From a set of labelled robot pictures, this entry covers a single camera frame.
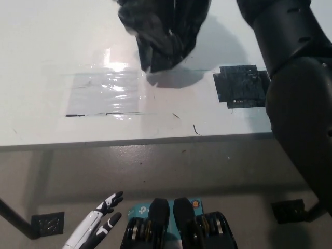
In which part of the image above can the black plastic bag grey lining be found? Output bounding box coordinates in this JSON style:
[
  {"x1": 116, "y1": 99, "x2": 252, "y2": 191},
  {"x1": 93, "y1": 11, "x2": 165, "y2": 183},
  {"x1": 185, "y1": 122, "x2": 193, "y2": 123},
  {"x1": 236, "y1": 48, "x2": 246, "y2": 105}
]
[{"x1": 117, "y1": 0, "x2": 214, "y2": 73}]

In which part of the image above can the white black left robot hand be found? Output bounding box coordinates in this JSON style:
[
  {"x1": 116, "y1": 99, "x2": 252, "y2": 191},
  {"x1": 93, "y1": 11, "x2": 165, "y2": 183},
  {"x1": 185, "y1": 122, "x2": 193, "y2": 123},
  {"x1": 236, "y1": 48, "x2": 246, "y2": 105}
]
[{"x1": 64, "y1": 191, "x2": 124, "y2": 247}]

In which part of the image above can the black table leg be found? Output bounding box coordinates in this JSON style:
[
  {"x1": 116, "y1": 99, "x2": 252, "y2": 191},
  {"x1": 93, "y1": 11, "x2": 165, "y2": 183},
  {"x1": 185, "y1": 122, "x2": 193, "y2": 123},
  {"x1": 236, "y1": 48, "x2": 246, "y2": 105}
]
[{"x1": 0, "y1": 198, "x2": 39, "y2": 238}]

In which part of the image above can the clear tape patch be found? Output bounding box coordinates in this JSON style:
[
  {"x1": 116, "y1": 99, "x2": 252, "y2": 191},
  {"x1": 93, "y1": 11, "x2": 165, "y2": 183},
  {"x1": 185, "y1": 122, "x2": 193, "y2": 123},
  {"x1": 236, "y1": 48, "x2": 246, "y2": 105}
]
[{"x1": 43, "y1": 47, "x2": 158, "y2": 117}]

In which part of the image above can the black tape patch on table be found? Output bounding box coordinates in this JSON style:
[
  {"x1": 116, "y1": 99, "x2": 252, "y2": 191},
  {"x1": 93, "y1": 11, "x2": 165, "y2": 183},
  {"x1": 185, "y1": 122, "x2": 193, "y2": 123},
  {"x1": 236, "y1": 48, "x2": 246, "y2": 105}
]
[{"x1": 212, "y1": 64, "x2": 272, "y2": 109}]

